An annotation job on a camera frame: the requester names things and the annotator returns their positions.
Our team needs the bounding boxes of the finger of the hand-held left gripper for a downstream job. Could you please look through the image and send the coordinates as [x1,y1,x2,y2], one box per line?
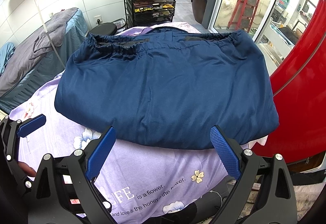
[5,155,32,189]
[0,115,47,161]

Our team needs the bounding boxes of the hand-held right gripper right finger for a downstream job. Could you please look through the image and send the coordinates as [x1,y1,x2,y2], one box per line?
[210,125,297,224]

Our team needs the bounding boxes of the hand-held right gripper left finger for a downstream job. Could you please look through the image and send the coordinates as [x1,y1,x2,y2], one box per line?
[28,126,118,224]

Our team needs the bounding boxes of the navy blue pants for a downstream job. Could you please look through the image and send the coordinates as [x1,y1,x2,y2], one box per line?
[54,28,279,150]

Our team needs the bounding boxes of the person's left hand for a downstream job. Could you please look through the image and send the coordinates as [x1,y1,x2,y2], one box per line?
[19,162,36,178]

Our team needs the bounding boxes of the purple floral bedsheet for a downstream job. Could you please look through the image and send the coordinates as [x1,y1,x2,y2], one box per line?
[9,22,255,224]

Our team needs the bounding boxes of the light blue cloth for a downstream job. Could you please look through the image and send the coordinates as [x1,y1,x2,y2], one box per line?
[0,42,16,75]

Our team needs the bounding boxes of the grey blanket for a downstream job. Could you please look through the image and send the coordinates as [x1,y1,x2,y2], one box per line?
[0,8,80,97]

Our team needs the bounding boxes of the red glossy cabinet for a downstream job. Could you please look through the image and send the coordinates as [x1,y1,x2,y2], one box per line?
[255,0,326,171]

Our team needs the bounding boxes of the white arc floor lamp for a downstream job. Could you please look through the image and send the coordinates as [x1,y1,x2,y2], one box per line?
[38,0,80,68]

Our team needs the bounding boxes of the black round stool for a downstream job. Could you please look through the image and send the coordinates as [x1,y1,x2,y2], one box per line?
[91,22,117,35]

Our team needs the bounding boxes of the green potted plant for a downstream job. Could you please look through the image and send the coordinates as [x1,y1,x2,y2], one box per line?
[177,0,212,25]

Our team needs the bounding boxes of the black drawer cart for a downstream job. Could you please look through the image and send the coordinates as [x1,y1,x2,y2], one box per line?
[122,0,177,28]

